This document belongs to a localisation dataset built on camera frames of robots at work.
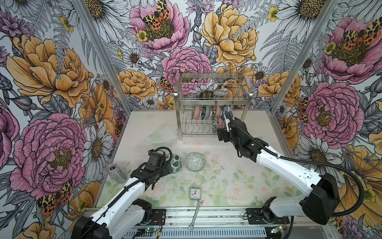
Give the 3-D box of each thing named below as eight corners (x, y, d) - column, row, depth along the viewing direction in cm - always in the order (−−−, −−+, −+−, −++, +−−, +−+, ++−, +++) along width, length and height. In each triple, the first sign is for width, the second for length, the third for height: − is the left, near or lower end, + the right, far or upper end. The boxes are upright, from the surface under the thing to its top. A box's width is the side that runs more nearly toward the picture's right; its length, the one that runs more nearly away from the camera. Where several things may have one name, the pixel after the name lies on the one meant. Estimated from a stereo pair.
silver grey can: (115, 184, 86) (104, 174, 75) (119, 174, 90) (108, 164, 79) (126, 184, 86) (116, 174, 75) (129, 174, 90) (120, 164, 79)
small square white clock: (189, 199, 82) (189, 197, 79) (189, 188, 85) (189, 186, 83) (201, 199, 82) (201, 197, 80) (200, 188, 85) (201, 186, 83)
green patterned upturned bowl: (185, 171, 91) (185, 168, 88) (186, 155, 98) (185, 152, 95) (205, 171, 91) (206, 168, 88) (204, 155, 98) (205, 152, 95)
